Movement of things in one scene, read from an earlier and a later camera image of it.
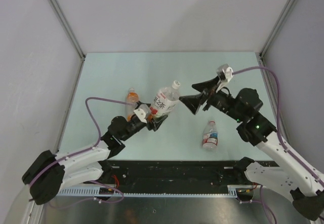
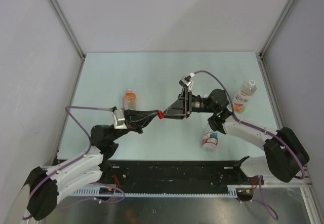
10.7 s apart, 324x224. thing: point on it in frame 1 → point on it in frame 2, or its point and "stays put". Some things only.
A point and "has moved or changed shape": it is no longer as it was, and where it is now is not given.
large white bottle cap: x=176 y=84 → x=251 y=83
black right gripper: x=193 y=102 → x=181 y=108
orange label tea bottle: x=131 y=97 stays put
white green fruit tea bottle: x=164 y=100 has moved or changed shape
